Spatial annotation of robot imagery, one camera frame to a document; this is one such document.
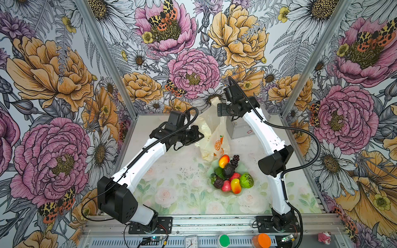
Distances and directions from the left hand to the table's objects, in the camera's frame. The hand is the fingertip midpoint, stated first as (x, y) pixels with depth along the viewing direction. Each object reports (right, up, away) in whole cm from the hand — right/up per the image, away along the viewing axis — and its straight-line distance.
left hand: (203, 140), depth 76 cm
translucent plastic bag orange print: (+6, +6, +4) cm, 9 cm away
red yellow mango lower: (+16, -23, +1) cm, 28 cm away
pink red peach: (+12, -24, +4) cm, 27 cm away
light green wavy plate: (+21, -17, +12) cm, 29 cm away
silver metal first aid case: (+21, +6, +22) cm, 32 cm away
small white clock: (-5, -44, -8) cm, 45 cm away
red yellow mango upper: (+11, -12, +11) cm, 20 cm away
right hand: (+13, +14, +10) cm, 22 cm away
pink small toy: (+52, -41, -9) cm, 67 cm away
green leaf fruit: (+9, -18, +9) cm, 22 cm away
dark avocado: (+13, -16, +6) cm, 22 cm away
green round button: (+8, -39, -13) cm, 42 cm away
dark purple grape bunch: (+18, -13, +13) cm, 26 cm away
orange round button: (+23, -39, -14) cm, 47 cm away
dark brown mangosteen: (+8, -22, +3) cm, 23 cm away
